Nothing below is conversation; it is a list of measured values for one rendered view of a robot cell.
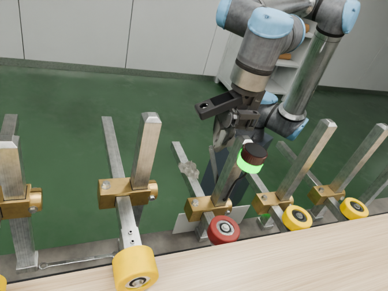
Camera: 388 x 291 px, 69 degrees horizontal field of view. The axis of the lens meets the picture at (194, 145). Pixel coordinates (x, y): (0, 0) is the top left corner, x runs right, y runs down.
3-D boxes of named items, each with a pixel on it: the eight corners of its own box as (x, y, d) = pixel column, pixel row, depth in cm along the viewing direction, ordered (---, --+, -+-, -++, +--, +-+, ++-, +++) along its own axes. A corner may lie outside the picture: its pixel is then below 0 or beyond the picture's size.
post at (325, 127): (255, 224, 105) (321, 116, 77) (263, 223, 106) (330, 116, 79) (260, 232, 103) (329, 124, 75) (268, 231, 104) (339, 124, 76)
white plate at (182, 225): (171, 232, 91) (178, 212, 85) (239, 222, 102) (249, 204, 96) (172, 234, 91) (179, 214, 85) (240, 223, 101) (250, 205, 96)
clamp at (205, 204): (183, 208, 84) (187, 197, 81) (222, 204, 90) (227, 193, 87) (189, 224, 80) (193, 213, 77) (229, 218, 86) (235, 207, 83)
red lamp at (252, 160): (236, 149, 68) (239, 142, 67) (256, 149, 71) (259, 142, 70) (247, 166, 64) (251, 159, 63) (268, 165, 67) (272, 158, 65)
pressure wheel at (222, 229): (194, 241, 79) (206, 215, 73) (219, 237, 83) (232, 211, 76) (205, 267, 74) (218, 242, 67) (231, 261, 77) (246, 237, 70)
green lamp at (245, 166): (232, 157, 70) (235, 150, 69) (252, 156, 72) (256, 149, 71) (243, 174, 66) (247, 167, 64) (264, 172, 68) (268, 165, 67)
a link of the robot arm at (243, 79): (246, 74, 61) (227, 56, 68) (238, 94, 64) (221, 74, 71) (278, 77, 65) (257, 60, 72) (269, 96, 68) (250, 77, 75)
